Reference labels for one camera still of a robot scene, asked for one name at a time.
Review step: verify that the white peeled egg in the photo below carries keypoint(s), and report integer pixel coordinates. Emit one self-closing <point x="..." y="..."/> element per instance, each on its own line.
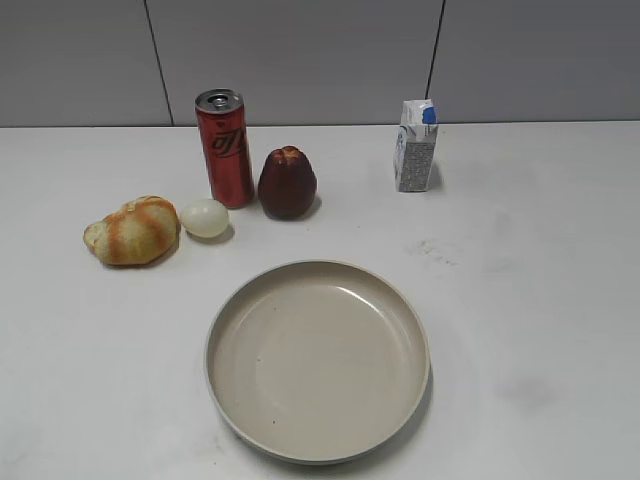
<point x="205" y="218"/>

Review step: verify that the striped bread roll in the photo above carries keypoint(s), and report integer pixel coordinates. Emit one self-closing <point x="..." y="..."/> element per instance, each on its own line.
<point x="141" y="231"/>

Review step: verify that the small white milk carton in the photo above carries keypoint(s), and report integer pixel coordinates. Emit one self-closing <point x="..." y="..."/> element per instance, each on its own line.
<point x="415" y="146"/>

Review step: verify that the beige round plate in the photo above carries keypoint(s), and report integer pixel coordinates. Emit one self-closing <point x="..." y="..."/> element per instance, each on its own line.
<point x="317" y="362"/>

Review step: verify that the dark red wax apple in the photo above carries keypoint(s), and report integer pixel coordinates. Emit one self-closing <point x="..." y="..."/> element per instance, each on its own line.
<point x="287" y="185"/>

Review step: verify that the red cola can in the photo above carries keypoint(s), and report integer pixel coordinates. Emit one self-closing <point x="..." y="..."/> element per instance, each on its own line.
<point x="220" y="115"/>

